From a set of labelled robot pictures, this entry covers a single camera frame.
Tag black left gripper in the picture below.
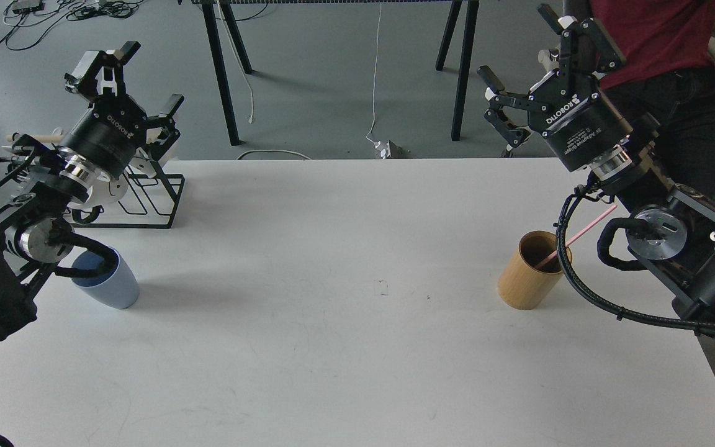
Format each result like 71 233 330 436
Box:
60 42 184 179

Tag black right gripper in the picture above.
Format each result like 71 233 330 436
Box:
477 4 634 173

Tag pink chopstick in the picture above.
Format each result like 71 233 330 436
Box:
534 204 618 271

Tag light blue plastic cup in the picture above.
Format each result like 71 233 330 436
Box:
71 251 141 309

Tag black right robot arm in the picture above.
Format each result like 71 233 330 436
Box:
479 1 715 340

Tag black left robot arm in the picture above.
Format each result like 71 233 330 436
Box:
0 42 185 341

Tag white mug on rack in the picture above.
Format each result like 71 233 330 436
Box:
68 173 128 211

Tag wooden rack dowel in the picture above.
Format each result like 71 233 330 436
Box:
6 132 65 143

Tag black trestle table legs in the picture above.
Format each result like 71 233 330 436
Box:
185 1 480 149

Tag person in red shirt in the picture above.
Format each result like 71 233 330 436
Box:
564 1 715 201

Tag white power adapter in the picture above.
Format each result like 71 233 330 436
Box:
375 140 405 160

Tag bamboo cylindrical holder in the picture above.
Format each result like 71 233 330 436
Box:
497 231 565 310

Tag black wire rack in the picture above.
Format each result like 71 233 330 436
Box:
4 133 186 229

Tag black cables on floor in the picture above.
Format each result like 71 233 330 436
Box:
0 0 147 74

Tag white cable on floor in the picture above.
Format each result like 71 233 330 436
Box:
366 3 383 147

